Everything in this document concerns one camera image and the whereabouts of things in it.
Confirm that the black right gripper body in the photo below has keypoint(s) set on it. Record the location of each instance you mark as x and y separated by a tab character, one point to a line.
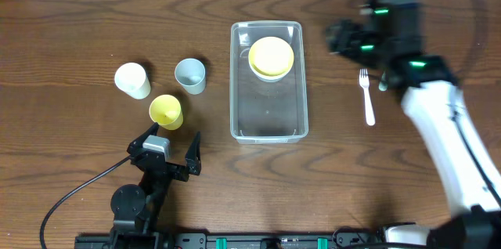
344	40

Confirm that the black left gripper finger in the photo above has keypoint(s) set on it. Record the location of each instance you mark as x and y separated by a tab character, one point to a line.
138	142
192	157

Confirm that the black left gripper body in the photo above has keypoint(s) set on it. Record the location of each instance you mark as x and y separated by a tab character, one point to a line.
172	167

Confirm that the white plastic fork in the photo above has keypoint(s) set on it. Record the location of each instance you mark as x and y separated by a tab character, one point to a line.
364	84

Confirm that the mint green plastic spoon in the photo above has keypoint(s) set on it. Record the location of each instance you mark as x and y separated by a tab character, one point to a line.
383	82

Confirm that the yellow plastic bowl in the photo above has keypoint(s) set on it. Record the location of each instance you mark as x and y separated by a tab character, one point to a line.
271	56

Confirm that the white plastic bowl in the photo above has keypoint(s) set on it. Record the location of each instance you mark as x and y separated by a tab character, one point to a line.
266	78

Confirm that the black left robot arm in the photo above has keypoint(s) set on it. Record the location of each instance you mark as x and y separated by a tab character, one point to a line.
136	207

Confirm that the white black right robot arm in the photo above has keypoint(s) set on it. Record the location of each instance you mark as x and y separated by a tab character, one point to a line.
390	40

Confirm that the clear plastic container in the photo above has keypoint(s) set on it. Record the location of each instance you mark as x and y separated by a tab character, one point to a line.
267	112

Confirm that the yellow plastic cup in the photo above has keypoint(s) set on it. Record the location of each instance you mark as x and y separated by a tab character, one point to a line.
167	112

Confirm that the white plastic cup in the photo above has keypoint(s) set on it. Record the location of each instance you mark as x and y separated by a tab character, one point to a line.
132	79

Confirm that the grey plastic cup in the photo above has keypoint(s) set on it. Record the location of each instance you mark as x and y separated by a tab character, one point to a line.
191	75

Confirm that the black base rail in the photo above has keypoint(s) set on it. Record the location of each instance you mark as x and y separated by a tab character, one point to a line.
339	239

